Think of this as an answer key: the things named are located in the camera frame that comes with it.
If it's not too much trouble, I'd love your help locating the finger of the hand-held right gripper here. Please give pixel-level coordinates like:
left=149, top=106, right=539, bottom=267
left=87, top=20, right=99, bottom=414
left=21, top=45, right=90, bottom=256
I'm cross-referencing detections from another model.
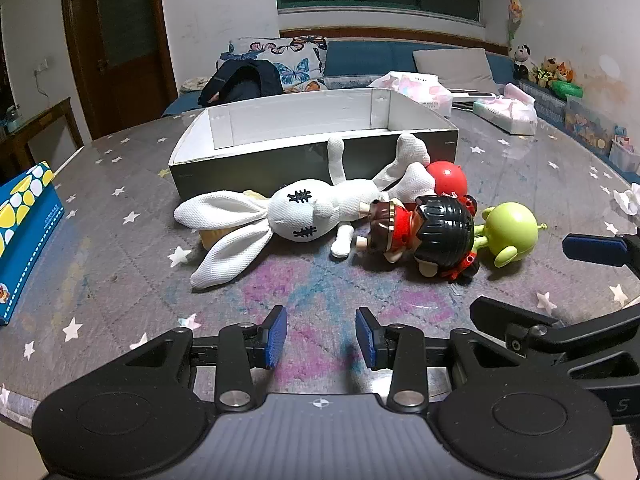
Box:
left=470, top=296, right=640, bottom=395
left=562, top=232, right=640, bottom=281

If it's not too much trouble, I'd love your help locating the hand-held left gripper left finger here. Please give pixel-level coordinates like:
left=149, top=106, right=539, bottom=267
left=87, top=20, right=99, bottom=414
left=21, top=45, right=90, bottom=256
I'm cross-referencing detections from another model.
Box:
left=122, top=305, right=289, bottom=409

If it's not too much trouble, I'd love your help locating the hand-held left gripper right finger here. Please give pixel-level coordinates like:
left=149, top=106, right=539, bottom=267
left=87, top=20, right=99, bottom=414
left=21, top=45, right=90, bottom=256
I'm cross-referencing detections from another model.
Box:
left=354, top=306, right=521, bottom=409

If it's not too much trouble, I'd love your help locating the green alien toy figure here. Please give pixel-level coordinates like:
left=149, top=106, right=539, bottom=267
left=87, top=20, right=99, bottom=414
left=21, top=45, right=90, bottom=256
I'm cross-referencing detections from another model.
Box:
left=472, top=201, right=549, bottom=269

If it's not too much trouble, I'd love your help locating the white plush rabbit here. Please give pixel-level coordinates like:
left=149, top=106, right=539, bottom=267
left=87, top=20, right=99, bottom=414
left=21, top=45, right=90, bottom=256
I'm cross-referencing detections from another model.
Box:
left=173, top=132, right=437, bottom=292

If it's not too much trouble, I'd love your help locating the black-haired doll figure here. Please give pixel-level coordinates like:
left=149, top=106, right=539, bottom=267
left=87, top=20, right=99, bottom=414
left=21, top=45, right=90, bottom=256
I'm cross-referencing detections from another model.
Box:
left=357, top=193, right=483, bottom=284

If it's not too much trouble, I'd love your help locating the red round toy figure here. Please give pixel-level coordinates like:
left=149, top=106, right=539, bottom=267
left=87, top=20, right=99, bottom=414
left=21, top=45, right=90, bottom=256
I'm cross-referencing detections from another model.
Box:
left=425, top=160, right=471, bottom=198

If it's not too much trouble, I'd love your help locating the white cardboard box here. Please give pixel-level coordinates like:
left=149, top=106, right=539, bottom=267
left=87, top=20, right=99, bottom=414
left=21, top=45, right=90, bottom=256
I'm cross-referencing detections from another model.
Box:
left=167, top=87, right=460, bottom=202

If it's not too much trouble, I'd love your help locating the crumpled white paper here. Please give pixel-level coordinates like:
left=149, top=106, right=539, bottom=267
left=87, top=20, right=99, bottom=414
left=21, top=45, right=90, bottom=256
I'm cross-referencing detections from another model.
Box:
left=612, top=185, right=640, bottom=219

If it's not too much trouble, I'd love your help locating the pink and blue box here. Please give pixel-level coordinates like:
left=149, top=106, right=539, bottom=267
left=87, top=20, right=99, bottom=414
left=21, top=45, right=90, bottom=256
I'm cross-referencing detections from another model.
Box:
left=607, top=124, right=640, bottom=172

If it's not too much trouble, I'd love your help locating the yellow toy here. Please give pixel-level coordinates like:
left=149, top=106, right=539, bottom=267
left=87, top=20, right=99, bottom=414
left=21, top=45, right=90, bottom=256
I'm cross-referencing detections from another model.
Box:
left=199, top=189, right=271, bottom=251

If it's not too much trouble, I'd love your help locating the clear storage box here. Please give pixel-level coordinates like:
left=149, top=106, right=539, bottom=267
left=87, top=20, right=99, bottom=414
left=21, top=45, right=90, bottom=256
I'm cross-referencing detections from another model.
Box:
left=564, top=95, right=622, bottom=157

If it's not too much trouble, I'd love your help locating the green plastic toy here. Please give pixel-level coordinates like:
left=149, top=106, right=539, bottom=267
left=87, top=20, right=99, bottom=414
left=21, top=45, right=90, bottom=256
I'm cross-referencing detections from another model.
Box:
left=550, top=80, right=584, bottom=102

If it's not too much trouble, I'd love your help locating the bag of pink packets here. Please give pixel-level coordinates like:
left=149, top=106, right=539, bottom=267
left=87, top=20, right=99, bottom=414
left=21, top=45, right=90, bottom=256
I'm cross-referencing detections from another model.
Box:
left=472, top=82, right=539, bottom=136
left=369, top=71, right=454, bottom=119

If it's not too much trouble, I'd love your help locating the brown bear plush toy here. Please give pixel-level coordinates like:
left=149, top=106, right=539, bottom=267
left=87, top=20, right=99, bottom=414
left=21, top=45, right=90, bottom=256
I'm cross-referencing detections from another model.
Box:
left=537, top=57, right=559, bottom=89

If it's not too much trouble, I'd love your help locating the flat white box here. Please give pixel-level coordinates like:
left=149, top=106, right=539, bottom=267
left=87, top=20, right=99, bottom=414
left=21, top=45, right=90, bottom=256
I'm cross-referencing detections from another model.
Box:
left=449, top=90, right=501, bottom=111

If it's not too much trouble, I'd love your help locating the grey star tablecloth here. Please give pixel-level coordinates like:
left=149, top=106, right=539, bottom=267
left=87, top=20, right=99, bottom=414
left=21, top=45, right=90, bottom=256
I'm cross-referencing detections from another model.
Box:
left=0, top=102, right=640, bottom=441

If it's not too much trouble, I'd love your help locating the panda plush toy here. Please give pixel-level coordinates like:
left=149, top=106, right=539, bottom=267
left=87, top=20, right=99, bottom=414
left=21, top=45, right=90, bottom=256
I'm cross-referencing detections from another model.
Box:
left=510, top=42, right=537, bottom=84

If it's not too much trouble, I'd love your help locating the grey pillow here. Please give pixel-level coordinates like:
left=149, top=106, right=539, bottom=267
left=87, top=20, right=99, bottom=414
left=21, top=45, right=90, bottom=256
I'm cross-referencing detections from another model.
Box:
left=412, top=47, right=497, bottom=92

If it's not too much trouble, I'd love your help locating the black backpack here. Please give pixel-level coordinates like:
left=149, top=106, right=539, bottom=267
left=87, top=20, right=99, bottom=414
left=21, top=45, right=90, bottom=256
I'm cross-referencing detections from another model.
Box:
left=198, top=60, right=285, bottom=108

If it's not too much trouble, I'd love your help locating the blue tissue box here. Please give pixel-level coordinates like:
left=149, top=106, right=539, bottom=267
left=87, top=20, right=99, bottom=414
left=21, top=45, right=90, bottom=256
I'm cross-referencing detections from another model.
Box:
left=0, top=161, right=66, bottom=327

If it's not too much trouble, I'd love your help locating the butterfly print pillow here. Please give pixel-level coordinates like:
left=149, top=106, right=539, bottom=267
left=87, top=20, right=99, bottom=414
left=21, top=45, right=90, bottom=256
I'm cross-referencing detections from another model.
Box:
left=217, top=35, right=330, bottom=95

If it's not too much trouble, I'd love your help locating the wooden side table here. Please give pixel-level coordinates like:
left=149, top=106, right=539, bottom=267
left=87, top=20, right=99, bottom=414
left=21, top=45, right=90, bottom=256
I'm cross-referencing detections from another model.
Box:
left=0, top=97, right=84, bottom=187

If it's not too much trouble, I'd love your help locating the brown wooden door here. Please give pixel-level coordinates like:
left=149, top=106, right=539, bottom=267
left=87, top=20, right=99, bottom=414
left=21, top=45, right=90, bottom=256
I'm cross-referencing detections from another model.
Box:
left=60, top=0, right=179, bottom=142

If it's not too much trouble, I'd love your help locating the paper flower wall decoration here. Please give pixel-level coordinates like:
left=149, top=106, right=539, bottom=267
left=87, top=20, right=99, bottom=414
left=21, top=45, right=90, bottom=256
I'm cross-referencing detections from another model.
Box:
left=507, top=0, right=525, bottom=46

